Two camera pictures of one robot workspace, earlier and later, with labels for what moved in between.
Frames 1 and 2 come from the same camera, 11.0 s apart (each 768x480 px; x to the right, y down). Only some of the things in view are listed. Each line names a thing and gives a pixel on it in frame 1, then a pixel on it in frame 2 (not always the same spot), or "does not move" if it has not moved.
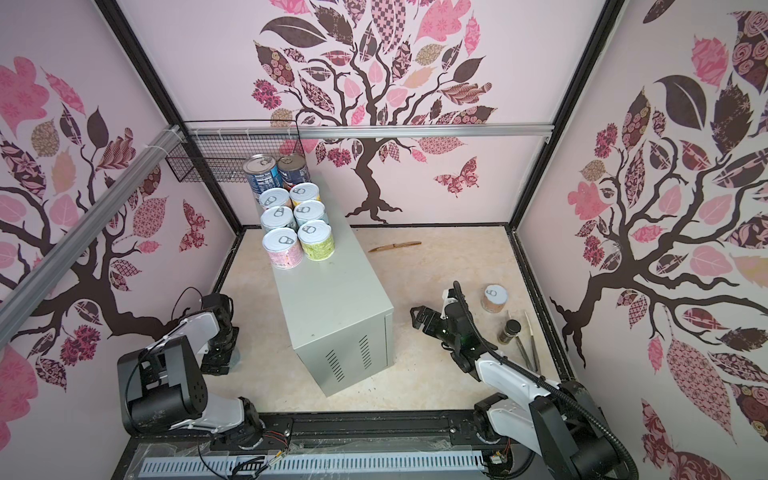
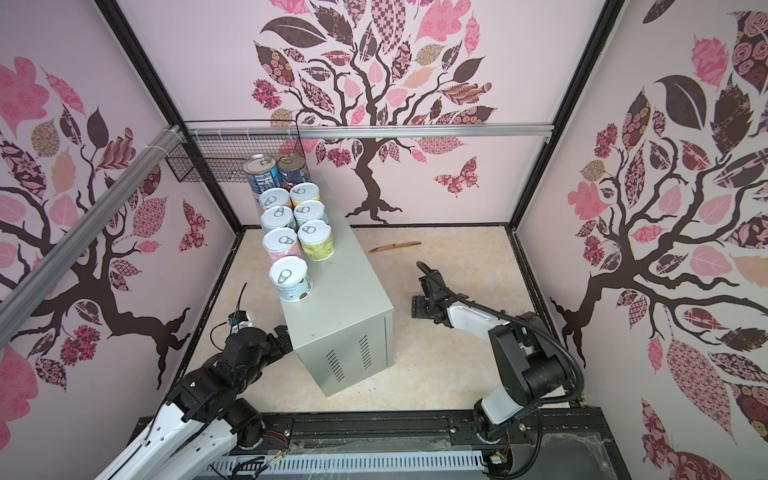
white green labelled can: [276, 217] does not move
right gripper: [426, 312] -> [418, 307]
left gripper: [219, 360] -> [285, 340]
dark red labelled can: [293, 169] does not move
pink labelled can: [273, 197] does not move
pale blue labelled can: [310, 210] does not move
